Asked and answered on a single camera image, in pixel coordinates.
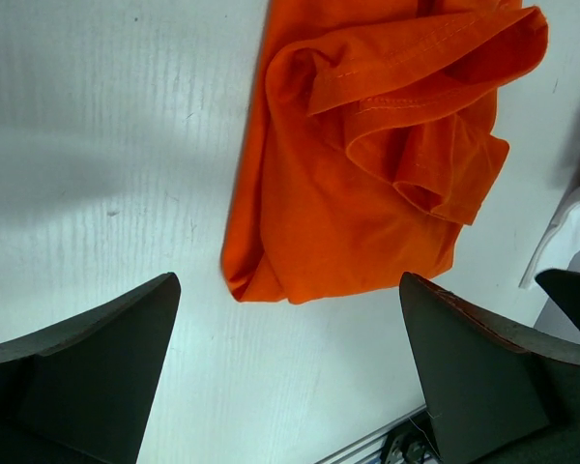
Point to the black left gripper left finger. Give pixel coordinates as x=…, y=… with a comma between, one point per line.
x=81, y=390

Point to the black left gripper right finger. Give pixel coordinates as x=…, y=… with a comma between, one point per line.
x=496, y=391

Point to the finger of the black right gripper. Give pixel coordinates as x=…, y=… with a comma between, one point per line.
x=563, y=288

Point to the orange t shirt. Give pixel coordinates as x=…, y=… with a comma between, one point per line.
x=369, y=144

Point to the white tank top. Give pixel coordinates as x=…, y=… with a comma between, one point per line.
x=560, y=242

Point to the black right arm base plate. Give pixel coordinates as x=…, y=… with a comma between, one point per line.
x=411, y=442

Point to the aluminium mounting rail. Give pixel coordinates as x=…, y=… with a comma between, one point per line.
x=368, y=448

